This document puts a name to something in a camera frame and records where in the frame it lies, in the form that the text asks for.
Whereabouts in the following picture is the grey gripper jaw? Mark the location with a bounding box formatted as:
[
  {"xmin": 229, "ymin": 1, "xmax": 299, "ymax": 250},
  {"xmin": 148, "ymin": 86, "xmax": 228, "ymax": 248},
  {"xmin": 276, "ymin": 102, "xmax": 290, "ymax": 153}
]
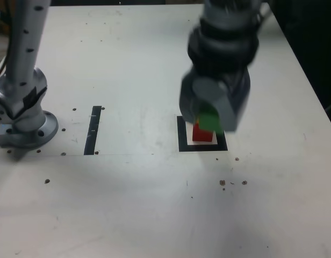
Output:
[
  {"xmin": 192, "ymin": 70, "xmax": 251, "ymax": 132},
  {"xmin": 178, "ymin": 69, "xmax": 202, "ymax": 124}
]

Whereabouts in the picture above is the green cube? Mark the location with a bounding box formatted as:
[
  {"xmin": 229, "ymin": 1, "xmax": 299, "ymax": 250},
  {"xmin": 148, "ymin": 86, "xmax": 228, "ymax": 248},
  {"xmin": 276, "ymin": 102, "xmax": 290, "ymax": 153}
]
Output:
[{"xmin": 199, "ymin": 103, "xmax": 225, "ymax": 135}]

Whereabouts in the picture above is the red cube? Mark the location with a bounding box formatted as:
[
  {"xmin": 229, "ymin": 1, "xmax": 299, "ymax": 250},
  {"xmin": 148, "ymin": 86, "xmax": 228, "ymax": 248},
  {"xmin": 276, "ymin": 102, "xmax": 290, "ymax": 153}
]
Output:
[{"xmin": 192, "ymin": 123, "xmax": 213, "ymax": 142}]

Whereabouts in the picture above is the black tape square outline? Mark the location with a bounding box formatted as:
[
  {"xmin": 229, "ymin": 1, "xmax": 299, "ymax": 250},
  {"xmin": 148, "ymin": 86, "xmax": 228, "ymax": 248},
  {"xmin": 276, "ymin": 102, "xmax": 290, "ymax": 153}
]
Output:
[{"xmin": 176, "ymin": 115, "xmax": 228, "ymax": 153}]

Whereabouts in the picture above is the black tape strip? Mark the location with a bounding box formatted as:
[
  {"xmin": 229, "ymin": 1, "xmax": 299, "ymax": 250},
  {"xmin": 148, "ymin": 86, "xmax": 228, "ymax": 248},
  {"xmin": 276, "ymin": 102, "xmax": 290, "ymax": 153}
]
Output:
[{"xmin": 83, "ymin": 105, "xmax": 102, "ymax": 156}]

